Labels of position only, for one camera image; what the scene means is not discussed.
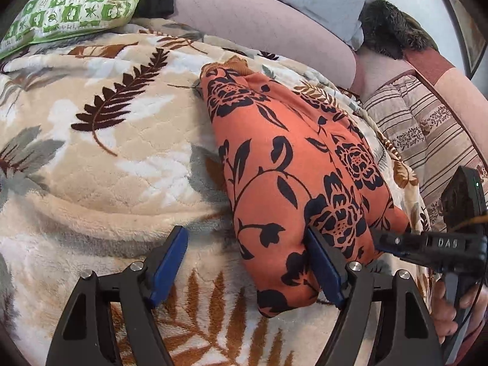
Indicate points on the striped sofa cushion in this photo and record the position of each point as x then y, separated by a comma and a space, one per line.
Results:
419, 122

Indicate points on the person's right hand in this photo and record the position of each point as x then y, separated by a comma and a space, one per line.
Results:
444, 308

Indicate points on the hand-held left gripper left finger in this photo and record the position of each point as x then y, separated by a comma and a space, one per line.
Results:
167, 263

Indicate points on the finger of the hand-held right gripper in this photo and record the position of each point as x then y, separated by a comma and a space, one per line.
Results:
419, 246

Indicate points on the olive cloth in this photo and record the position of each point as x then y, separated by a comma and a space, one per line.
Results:
425, 34

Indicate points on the framed wall picture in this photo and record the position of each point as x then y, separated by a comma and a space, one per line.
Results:
467, 26

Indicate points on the green checked pillow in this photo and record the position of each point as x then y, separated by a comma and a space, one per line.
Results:
64, 7

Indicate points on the leaf print fleece blanket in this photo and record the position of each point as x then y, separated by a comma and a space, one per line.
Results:
114, 152

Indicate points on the orange floral garment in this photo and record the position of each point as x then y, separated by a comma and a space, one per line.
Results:
289, 167

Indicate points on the pink sofa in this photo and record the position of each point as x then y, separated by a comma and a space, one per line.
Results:
259, 34

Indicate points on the dark furry cushion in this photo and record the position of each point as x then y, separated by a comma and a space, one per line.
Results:
389, 30

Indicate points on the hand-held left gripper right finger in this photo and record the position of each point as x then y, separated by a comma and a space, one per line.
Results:
326, 267

